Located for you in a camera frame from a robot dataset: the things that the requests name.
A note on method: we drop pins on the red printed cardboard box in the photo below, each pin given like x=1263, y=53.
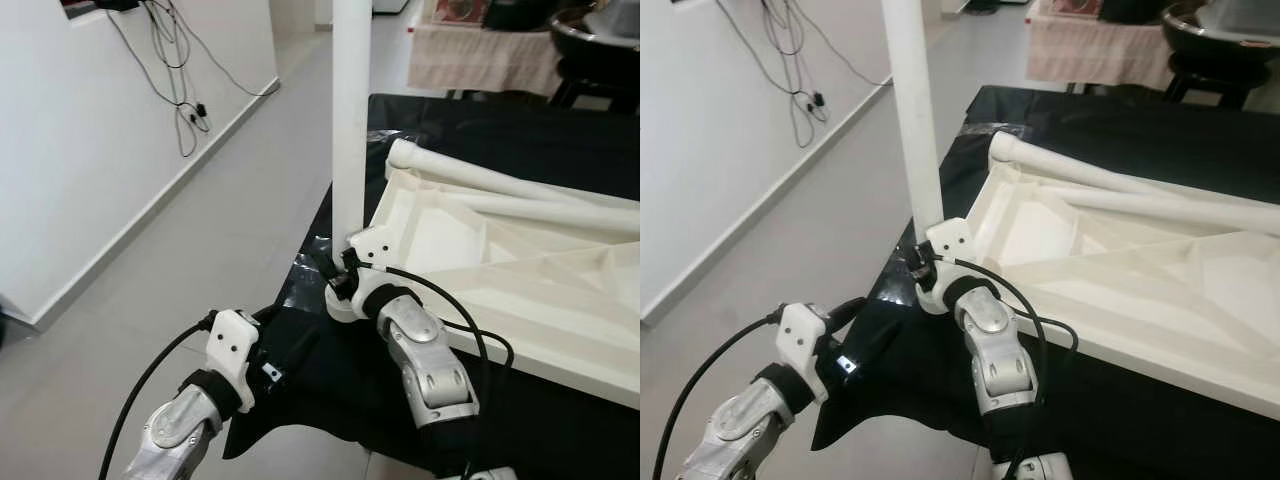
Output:
x=460, y=10
x=1075, y=7

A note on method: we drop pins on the black plastic bag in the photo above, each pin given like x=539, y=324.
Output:
x=1130, y=10
x=520, y=12

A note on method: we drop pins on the cream plastic table top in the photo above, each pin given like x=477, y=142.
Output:
x=560, y=320
x=1200, y=320

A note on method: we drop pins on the beige cloth covered side table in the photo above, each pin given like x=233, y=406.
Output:
x=480, y=60
x=1090, y=50

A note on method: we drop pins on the white plastic table leg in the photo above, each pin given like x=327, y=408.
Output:
x=1170, y=210
x=1060, y=165
x=450, y=165
x=560, y=212
x=912, y=110
x=350, y=120

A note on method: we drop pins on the clear tape strip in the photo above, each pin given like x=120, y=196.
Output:
x=300, y=270
x=985, y=128
x=395, y=134

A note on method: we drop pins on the black tablecloth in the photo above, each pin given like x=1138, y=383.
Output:
x=1130, y=120
x=520, y=130

